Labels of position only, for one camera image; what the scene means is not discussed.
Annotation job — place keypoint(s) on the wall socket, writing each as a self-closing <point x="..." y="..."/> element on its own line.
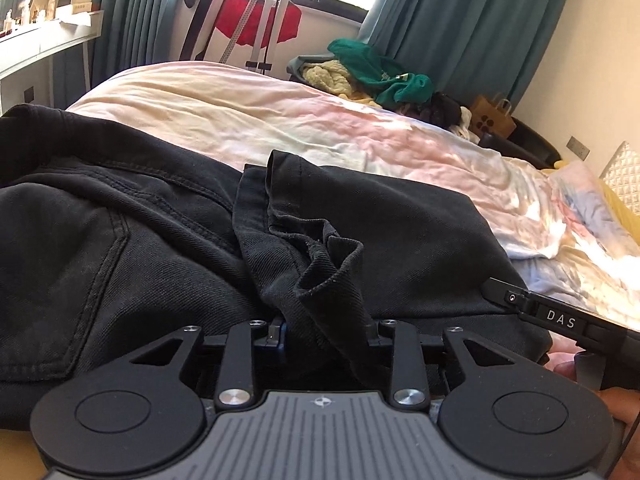
<point x="578" y="146"/>

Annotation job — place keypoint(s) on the black pants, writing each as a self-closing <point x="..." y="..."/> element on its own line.
<point x="175" y="240"/>

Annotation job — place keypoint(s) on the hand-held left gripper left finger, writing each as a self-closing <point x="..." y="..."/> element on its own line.
<point x="240" y="360"/>

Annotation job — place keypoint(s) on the small cardboard box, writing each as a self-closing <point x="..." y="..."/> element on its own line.
<point x="82" y="5"/>

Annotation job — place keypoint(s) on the teal curtain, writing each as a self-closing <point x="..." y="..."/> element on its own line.
<point x="135" y="25"/>
<point x="465" y="25"/>

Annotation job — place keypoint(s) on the cosmetics clutter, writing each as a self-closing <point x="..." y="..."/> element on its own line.
<point x="27" y="7"/>

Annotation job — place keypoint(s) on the white dresser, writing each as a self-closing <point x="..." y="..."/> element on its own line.
<point x="45" y="45"/>

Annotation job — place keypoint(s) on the person's right hand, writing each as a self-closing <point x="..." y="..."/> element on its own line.
<point x="622" y="402"/>

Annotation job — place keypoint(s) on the pastel tie-dye blanket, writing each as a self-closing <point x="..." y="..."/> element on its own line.
<point x="350" y="125"/>

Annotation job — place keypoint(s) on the garment steamer stand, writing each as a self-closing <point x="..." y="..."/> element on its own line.
<point x="265" y="20"/>

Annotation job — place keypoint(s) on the dark clothes pile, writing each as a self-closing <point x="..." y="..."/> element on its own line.
<point x="442" y="110"/>

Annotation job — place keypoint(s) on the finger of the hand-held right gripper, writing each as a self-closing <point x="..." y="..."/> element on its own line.
<point x="550" y="312"/>

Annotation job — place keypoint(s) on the yellow knit garment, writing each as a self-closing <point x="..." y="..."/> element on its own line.
<point x="327" y="77"/>

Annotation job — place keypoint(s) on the brown paper bag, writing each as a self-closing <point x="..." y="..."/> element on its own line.
<point x="492" y="117"/>

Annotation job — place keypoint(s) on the black armchair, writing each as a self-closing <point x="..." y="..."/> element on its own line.
<point x="525" y="142"/>

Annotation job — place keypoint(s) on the green garment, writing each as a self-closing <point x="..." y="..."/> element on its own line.
<point x="385" y="72"/>

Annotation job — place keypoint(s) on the red cloth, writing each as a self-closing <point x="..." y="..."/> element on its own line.
<point x="240" y="20"/>

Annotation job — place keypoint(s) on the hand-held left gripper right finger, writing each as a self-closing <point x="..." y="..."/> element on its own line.
<point x="407" y="365"/>

